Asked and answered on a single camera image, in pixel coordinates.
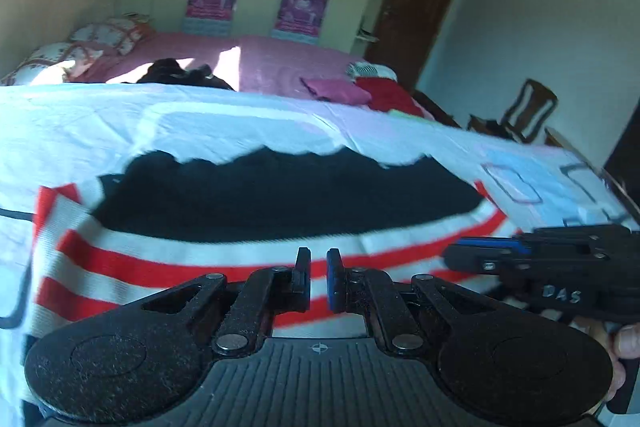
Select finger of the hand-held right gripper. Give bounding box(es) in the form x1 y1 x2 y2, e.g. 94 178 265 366
443 234 534 279

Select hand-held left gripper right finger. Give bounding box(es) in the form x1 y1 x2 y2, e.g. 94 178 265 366
326 248 501 354

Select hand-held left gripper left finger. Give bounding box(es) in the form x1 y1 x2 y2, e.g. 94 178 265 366
125 247 312 356

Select striped knit sweater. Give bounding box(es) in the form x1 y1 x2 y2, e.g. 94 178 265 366
24 146 517 344

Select person's right hand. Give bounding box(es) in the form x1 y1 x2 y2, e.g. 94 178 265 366
601 321 640 410

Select wooden chair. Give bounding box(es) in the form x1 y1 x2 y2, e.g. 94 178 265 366
467 78 559 146

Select red folded cloth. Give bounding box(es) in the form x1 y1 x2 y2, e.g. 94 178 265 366
355 77 427 118

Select pink folded cloth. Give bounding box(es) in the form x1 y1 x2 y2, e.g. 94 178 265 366
299 77 372 104

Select striped white cloth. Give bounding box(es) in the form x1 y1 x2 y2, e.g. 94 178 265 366
347 62 399 82

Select pink bed sheet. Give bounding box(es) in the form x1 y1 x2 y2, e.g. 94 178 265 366
70 32 453 120

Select dark cloth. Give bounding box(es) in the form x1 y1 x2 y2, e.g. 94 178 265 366
136 59 234 91

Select light blue printed blanket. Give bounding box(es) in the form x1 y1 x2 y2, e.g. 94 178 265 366
0 82 640 410

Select brown wooden door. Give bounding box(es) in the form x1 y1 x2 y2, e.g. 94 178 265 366
364 0 469 91

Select patterned pillow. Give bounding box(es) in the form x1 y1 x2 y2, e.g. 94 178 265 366
67 18 154 58
0 42 104 86

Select beige rounded headboard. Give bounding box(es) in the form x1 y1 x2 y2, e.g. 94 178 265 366
0 0 114 76

